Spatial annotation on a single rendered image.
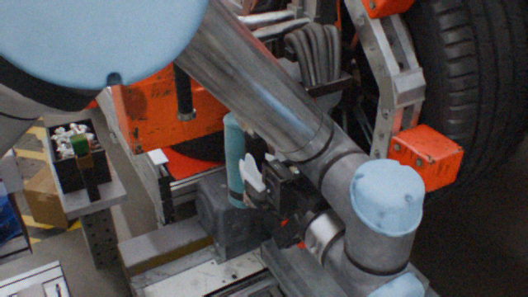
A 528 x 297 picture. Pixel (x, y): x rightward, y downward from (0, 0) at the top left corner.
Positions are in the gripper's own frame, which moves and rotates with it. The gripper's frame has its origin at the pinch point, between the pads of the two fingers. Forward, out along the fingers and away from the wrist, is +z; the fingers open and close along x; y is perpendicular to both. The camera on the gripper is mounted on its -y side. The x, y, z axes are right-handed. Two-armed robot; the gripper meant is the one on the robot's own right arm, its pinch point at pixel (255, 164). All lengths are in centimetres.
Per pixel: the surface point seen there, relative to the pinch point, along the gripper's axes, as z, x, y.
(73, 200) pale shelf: 55, 28, -38
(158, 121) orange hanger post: 56, 1, -21
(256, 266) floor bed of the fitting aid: 37, -20, -75
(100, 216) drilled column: 70, 21, -60
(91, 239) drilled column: 70, 26, -68
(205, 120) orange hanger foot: 57, -14, -26
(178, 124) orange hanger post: 56, -5, -24
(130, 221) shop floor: 89, 9, -83
